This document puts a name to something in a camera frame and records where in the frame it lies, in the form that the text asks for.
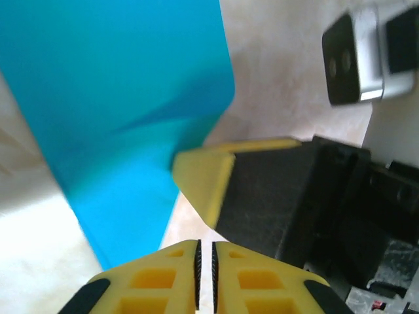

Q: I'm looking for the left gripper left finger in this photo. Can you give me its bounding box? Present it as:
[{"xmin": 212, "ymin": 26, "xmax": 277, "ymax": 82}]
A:
[{"xmin": 58, "ymin": 239, "xmax": 201, "ymax": 314}]

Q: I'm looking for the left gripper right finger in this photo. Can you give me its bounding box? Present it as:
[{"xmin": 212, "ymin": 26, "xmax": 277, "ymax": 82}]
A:
[{"xmin": 211, "ymin": 241, "xmax": 355, "ymax": 314}]

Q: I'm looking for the blue square paper sheet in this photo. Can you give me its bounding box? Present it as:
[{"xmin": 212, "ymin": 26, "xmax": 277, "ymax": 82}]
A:
[{"xmin": 0, "ymin": 0, "xmax": 237, "ymax": 271}]

